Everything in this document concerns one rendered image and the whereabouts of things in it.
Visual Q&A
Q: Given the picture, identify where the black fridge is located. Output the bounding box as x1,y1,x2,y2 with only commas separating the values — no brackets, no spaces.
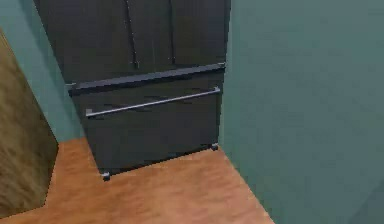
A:
33,0,232,183

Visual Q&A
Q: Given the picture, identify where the silver fridge drawer handle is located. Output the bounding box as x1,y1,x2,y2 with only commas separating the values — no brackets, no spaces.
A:
85,86,222,118

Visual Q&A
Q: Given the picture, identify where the black fridge door handle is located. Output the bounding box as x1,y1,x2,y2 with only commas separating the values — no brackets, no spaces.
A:
124,0,140,70

